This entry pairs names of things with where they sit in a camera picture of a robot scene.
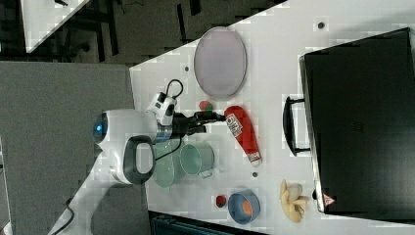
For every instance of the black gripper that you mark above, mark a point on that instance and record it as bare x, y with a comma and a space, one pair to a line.
182, 125

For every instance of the red plush ketchup bottle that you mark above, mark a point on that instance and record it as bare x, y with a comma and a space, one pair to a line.
240, 125

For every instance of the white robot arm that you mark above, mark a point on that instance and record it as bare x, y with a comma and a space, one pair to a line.
118, 133

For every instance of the green plastic strainer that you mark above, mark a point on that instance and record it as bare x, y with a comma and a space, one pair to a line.
168, 170

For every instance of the pink toy strawberry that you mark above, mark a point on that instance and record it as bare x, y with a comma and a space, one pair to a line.
206, 106

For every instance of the green plastic mug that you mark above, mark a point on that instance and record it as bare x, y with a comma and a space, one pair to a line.
197, 158

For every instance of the grey round plate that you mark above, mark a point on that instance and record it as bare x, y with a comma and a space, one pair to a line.
220, 63

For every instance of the small dark red berry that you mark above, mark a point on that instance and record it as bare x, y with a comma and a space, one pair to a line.
221, 201

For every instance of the blue bowl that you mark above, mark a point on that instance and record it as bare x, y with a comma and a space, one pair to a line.
235, 206

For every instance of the orange ball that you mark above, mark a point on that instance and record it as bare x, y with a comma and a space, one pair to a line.
247, 208

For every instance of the peeled toy banana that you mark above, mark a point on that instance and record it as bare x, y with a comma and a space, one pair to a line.
292, 201

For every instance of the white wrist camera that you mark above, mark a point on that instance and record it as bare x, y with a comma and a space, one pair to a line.
162, 106

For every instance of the blue metal frame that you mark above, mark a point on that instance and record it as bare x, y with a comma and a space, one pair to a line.
167, 224

